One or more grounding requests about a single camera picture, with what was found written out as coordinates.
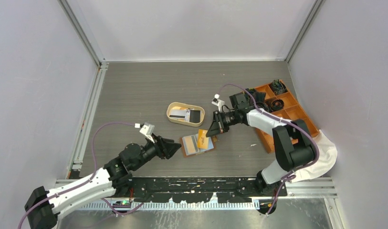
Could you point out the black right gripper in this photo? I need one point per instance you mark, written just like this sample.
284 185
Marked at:
217 126

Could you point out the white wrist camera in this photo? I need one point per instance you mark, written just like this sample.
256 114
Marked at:
147 130
218 102

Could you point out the white cards in tray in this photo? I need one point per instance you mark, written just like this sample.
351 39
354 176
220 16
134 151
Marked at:
180 114

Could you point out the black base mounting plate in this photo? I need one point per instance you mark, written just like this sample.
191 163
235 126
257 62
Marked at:
197 189

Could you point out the orange gold card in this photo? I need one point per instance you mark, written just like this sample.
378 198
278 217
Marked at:
190 145

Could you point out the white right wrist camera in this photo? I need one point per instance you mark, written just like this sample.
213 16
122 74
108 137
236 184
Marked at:
218 102

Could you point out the orange compartment organizer box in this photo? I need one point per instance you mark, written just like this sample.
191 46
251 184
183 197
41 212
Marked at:
284 105

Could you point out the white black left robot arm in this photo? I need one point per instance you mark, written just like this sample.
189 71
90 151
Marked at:
45 207

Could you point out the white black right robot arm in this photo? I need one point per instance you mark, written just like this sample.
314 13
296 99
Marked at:
293 145

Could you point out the white bucket hat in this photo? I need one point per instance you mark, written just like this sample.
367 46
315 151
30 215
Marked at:
327 159

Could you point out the black card in tray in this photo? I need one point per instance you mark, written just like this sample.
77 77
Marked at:
195 116

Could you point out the cream oval tray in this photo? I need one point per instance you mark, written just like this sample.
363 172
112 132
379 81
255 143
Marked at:
178 105

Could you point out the dark green item bundle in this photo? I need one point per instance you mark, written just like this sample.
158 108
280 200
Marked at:
278 87

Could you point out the brown leather card holder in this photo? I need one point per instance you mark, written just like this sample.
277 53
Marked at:
211 146

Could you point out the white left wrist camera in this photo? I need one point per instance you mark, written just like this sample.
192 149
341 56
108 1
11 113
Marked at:
147 130

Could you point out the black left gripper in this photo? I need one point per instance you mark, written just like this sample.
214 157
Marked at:
165 147

